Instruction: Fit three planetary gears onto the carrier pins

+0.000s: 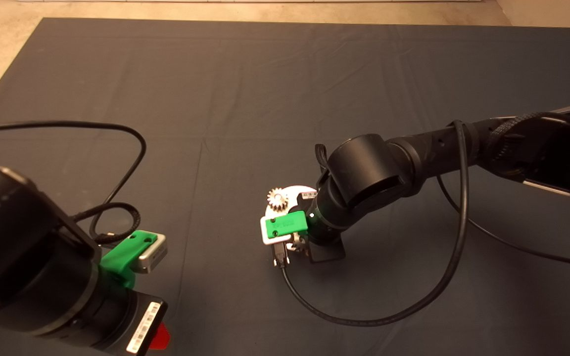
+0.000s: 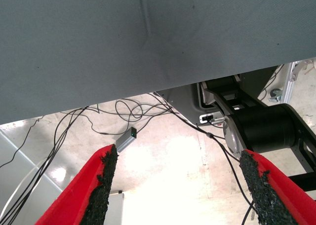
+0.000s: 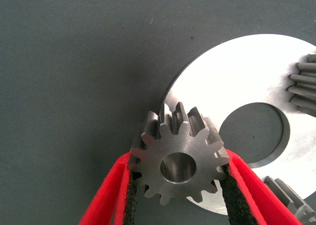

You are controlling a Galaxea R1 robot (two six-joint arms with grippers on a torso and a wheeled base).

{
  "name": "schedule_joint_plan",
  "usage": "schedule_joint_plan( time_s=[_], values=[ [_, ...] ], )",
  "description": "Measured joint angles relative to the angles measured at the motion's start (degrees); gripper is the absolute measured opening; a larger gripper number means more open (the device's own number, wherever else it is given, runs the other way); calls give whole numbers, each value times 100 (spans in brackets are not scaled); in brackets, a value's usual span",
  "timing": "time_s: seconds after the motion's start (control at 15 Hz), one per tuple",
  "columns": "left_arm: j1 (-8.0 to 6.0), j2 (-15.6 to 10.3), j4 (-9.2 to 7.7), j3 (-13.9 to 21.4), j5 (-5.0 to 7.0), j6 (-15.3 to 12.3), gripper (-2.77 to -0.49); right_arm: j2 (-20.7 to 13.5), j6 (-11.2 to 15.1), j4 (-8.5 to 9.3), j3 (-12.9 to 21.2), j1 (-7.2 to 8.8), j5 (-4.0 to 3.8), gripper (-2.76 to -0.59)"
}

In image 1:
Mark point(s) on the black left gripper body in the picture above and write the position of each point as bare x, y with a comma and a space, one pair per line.
144, 326

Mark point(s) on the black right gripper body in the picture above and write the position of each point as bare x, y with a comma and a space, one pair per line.
327, 252

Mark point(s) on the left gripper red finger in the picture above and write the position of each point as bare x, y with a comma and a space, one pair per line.
161, 336

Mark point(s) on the steel planetary gear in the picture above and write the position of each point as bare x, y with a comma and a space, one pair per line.
300, 242
277, 199

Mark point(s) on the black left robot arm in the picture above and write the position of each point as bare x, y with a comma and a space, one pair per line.
18, 272

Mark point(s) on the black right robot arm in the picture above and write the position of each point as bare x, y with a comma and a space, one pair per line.
369, 165

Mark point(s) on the dark grey table cloth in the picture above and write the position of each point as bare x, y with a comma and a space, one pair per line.
215, 99

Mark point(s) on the green right camera mount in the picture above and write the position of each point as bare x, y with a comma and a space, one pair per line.
287, 225

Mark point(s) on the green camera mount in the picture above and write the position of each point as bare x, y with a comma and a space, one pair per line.
287, 225
121, 257

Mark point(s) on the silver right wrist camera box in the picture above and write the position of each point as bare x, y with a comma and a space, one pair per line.
271, 240

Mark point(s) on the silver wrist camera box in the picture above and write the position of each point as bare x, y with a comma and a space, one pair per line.
271, 240
152, 254

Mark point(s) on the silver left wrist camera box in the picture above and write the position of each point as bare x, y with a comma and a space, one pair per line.
152, 254

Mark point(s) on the green left camera mount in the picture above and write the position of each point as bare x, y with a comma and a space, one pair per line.
121, 257

